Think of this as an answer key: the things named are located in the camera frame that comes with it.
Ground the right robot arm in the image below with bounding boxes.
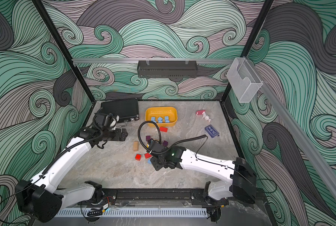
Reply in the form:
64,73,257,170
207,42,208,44
137,121,257,205

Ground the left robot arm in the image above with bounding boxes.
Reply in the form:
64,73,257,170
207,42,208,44
15,113,121,223

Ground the red long block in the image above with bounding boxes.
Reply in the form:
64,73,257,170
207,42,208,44
144,153,152,159

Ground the wooden block left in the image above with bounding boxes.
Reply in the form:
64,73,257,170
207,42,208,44
133,141,139,152

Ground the red cube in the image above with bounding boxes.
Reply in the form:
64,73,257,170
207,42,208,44
135,154,142,161

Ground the black briefcase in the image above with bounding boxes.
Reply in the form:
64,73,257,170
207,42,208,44
101,99,140,123

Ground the red block near bin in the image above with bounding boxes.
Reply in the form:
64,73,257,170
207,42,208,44
159,127,168,132

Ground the yellow plastic bin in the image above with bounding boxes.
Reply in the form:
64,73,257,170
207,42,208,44
145,106,178,127

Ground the small pink white toy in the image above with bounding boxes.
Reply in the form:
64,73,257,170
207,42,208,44
196,110,211,122

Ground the clear acrylic holder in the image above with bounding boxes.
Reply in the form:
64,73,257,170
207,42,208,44
227,57,263,103

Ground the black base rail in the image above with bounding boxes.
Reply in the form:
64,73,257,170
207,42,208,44
103,188,237,206

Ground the white slotted cable duct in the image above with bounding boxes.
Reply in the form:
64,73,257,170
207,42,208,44
56,207,208,218

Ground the black wall shelf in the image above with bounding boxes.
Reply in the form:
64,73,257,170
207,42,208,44
137,60,198,79

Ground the aluminium wall rail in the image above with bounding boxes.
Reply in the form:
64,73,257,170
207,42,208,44
71,57,236,65

